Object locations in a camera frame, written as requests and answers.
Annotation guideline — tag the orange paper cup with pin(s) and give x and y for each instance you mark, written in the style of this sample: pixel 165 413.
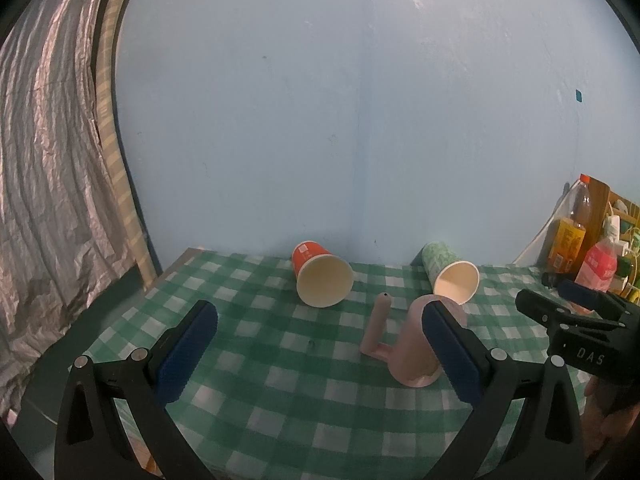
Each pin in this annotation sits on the orange paper cup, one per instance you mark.
pixel 322 280

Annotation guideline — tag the person's right hand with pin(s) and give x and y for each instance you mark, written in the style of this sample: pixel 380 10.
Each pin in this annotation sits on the person's right hand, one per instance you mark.
pixel 597 410

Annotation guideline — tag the white board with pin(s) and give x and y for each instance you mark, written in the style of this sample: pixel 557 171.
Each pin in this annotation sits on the white board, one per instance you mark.
pixel 542 232

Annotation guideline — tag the pink label bottle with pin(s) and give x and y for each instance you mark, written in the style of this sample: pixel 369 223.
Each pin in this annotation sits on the pink label bottle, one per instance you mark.
pixel 597 262

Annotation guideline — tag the beige striped curtain edge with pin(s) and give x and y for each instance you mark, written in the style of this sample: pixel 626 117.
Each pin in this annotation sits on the beige striped curtain edge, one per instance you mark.
pixel 112 125

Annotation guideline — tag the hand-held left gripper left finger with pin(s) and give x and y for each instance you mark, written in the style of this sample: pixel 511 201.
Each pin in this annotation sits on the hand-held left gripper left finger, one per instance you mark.
pixel 182 355

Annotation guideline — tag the green patterned paper cup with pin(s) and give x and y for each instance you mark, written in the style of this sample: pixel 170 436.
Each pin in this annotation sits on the green patterned paper cup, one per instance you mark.
pixel 452 282

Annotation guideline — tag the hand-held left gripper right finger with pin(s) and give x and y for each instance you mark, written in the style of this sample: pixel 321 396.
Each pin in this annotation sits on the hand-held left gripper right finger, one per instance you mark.
pixel 452 352

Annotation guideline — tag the orange drink bottle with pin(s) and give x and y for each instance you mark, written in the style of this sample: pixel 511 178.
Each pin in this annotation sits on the orange drink bottle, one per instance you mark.
pixel 567 240

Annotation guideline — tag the wooden rack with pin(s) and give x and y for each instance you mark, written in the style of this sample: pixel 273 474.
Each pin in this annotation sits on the wooden rack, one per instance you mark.
pixel 602 200

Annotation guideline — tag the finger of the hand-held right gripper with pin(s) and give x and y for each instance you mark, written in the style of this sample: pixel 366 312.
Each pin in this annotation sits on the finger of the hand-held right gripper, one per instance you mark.
pixel 580 292
pixel 540 307

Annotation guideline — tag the silver crinkled curtain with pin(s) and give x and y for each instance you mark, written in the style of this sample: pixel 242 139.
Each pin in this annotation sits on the silver crinkled curtain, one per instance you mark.
pixel 45 185

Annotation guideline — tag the green checked tablecloth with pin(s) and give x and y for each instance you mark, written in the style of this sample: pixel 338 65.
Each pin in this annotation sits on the green checked tablecloth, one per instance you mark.
pixel 300 375

